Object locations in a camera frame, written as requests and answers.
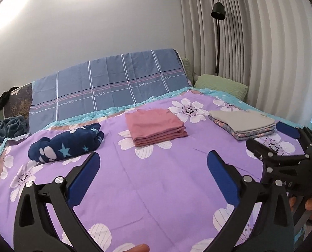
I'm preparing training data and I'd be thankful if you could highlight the person's left hand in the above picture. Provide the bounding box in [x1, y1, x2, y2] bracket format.
[124, 244, 151, 252]

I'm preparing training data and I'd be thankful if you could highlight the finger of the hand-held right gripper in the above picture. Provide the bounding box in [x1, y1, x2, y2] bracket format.
[275, 121, 312, 158]
[246, 139, 312, 163]

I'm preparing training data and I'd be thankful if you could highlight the black garment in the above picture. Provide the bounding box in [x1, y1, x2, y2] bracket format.
[0, 86, 19, 126]

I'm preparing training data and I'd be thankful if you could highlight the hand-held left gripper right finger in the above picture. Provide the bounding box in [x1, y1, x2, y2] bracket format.
[207, 150, 296, 252]

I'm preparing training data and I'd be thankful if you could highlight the green pillow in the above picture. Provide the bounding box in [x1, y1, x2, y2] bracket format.
[193, 74, 249, 101]
[181, 56, 196, 86]

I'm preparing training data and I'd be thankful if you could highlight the blue plaid bed cover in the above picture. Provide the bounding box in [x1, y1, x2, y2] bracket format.
[28, 49, 193, 134]

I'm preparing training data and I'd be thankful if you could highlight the purple floral quilt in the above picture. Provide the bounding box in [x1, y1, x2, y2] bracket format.
[0, 87, 312, 252]

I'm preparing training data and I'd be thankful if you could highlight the teal fuzzy blanket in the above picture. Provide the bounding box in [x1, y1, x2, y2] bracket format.
[0, 115, 30, 143]

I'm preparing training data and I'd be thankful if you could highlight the pink long-sleeve shirt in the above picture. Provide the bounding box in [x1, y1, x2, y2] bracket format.
[125, 108, 188, 148]

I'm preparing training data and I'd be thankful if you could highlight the dark deer print bedspread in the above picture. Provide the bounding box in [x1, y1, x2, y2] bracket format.
[0, 83, 34, 163]

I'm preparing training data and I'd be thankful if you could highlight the white pleated curtain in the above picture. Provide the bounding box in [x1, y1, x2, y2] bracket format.
[177, 0, 312, 129]

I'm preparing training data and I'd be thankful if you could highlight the navy star print blanket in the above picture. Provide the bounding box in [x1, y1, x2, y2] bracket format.
[28, 123, 104, 163]

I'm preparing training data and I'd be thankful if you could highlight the black floor lamp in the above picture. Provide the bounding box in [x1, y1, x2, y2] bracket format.
[211, 2, 226, 75]

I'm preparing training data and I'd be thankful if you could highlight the floral folded garment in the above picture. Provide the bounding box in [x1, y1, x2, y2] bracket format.
[209, 115, 277, 140]

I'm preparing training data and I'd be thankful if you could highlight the grey folded garment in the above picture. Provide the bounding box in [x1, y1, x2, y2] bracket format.
[208, 109, 276, 134]

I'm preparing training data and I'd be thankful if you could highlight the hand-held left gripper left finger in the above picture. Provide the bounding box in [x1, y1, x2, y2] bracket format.
[13, 152, 104, 252]

